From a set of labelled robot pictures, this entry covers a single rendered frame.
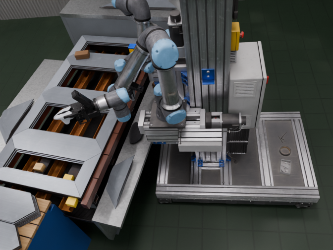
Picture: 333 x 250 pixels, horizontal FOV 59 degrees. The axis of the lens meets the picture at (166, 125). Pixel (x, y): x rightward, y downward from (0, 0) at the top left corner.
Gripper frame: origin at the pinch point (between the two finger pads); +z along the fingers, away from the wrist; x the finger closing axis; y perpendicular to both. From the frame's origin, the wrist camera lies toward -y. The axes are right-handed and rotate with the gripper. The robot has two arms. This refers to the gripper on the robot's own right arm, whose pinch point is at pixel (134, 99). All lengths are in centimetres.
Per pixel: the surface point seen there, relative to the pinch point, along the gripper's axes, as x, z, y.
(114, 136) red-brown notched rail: 29.6, 7.0, 6.2
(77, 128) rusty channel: 19, 21, 47
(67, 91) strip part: -5, 5, 61
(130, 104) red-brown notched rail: -0.5, 7.2, 5.0
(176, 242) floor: 68, 90, -39
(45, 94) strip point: 1, 5, 79
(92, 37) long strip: -75, 6, 70
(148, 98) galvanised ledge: -21.5, 21.9, -0.3
